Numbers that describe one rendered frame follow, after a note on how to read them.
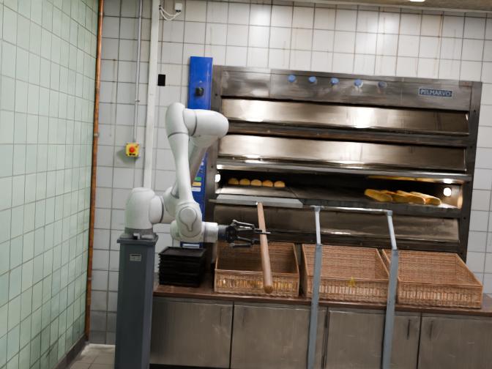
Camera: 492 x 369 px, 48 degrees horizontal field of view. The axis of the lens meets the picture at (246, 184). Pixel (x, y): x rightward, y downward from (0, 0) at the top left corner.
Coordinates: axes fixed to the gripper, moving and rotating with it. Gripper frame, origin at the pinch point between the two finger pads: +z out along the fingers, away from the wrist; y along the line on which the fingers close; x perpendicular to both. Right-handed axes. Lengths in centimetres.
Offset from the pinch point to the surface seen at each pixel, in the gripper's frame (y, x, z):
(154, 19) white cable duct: -116, -158, -83
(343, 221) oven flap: 17, -154, 65
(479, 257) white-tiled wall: 35, -153, 167
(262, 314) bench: 71, -96, 8
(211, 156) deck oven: -22, -155, -36
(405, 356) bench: 91, -95, 102
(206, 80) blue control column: -76, -155, -43
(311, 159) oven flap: -26, -151, 36
